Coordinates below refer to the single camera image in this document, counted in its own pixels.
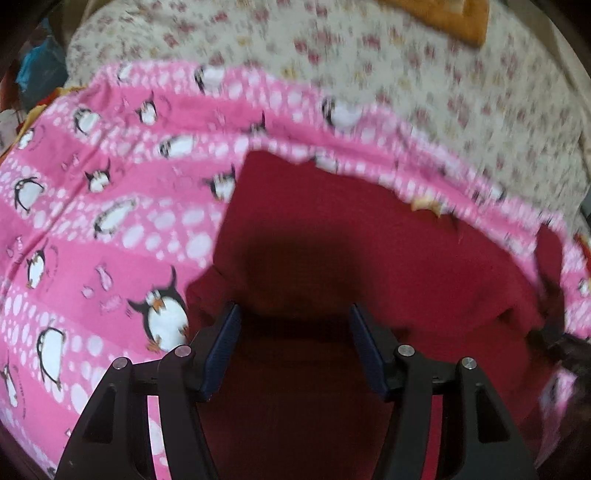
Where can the dark red small garment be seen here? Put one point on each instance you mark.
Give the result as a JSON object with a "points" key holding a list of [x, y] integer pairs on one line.
{"points": [[299, 247]]}

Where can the blue cloth beside bed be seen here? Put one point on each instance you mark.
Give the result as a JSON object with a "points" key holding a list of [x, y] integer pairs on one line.
{"points": [[42, 70]]}

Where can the pink penguin print blanket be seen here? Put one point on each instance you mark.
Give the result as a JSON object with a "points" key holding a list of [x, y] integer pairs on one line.
{"points": [[111, 204]]}

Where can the orange checkered pillow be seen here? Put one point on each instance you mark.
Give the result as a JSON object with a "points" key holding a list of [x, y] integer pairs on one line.
{"points": [[466, 21]]}

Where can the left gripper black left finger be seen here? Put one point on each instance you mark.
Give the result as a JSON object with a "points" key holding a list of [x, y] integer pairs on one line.
{"points": [[111, 437]]}

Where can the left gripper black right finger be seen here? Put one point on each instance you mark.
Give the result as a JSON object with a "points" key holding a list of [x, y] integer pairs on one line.
{"points": [[445, 415]]}

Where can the floral cream bed sheet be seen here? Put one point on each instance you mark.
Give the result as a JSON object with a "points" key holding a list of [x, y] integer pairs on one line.
{"points": [[508, 107]]}

